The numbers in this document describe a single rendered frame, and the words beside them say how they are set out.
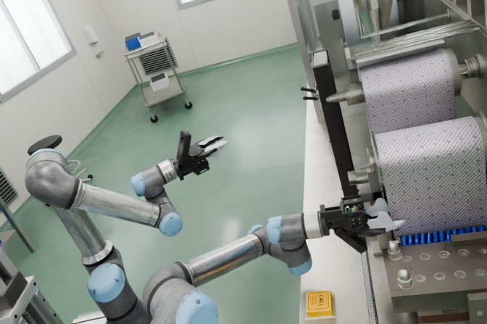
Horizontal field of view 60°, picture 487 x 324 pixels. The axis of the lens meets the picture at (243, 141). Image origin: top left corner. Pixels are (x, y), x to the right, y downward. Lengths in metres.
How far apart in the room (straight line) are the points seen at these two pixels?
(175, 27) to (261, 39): 1.38
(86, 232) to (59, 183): 0.27
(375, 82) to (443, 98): 0.19
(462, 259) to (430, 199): 0.16
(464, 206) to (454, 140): 0.19
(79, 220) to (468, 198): 1.15
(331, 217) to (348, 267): 0.25
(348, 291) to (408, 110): 0.55
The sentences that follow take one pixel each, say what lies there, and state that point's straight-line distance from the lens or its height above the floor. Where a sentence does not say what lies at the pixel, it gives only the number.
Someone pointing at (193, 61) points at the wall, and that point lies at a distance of 7.11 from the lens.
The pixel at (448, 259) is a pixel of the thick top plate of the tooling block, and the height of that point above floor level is 1.03.
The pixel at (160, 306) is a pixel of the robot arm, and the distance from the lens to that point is 1.06.
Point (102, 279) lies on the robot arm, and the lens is 1.51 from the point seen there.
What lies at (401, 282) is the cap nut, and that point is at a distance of 1.12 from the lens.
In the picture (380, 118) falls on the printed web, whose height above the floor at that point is 1.27.
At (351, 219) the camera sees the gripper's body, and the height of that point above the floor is 1.14.
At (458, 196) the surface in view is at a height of 1.14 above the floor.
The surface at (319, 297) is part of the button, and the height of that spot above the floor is 0.92.
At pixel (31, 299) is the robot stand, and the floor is 1.20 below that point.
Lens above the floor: 1.88
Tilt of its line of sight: 26 degrees down
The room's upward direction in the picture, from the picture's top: 19 degrees counter-clockwise
